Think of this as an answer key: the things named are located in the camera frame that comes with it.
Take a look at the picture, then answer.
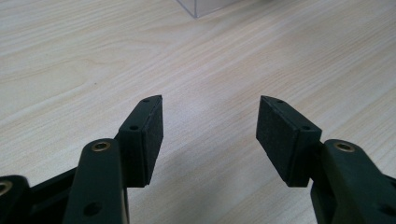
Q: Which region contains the clear acrylic rack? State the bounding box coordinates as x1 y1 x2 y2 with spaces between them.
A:
176 0 241 19

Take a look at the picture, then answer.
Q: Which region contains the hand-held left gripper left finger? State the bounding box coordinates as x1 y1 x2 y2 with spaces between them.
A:
115 94 164 189

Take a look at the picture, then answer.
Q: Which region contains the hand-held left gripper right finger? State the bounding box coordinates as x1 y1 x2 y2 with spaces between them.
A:
255 95 323 189

